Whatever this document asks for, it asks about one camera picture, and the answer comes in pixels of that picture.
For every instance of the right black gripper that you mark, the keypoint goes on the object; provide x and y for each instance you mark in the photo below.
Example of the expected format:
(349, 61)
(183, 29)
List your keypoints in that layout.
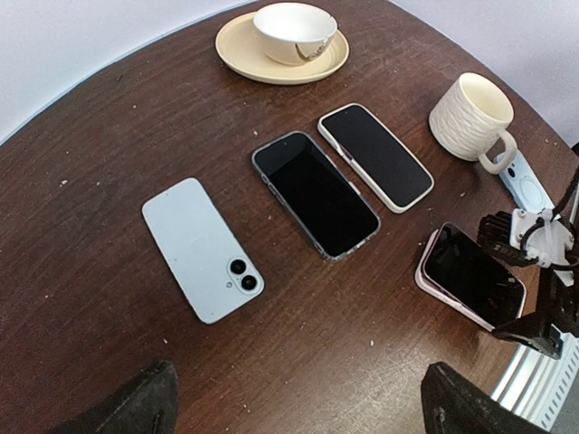
(557, 313)

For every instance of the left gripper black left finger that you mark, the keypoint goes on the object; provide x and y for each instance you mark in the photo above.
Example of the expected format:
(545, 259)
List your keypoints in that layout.
(146, 404)

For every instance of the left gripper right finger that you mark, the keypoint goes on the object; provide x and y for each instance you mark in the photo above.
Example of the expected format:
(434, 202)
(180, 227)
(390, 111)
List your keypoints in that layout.
(452, 404)

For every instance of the purple smartphone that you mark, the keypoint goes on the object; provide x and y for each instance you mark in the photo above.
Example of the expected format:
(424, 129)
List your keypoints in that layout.
(460, 266)

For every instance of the pink phone case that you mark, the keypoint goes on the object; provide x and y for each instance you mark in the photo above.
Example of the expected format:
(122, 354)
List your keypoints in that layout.
(442, 295)

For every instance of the white phone case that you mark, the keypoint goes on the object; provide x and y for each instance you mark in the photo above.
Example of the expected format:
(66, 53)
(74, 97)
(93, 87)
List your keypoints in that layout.
(393, 205)

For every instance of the light blue phone case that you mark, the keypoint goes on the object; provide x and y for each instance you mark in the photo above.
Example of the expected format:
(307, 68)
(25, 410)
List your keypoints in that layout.
(525, 188)

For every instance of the light blue smartphone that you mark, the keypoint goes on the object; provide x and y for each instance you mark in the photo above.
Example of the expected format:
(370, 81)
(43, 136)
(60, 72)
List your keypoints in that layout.
(206, 260)

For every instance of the cream ceramic mug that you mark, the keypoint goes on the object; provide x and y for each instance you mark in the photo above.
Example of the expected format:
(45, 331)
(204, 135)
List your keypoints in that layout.
(471, 122)

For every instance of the beige ceramic saucer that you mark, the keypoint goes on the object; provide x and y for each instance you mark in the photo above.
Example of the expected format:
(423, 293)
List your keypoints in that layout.
(237, 45)

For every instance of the white ceramic bowl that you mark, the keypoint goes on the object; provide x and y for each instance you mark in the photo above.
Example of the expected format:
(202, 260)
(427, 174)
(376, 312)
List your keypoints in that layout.
(294, 33)

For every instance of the aluminium front rail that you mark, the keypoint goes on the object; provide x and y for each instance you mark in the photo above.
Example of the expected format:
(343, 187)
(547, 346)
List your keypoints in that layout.
(535, 386)

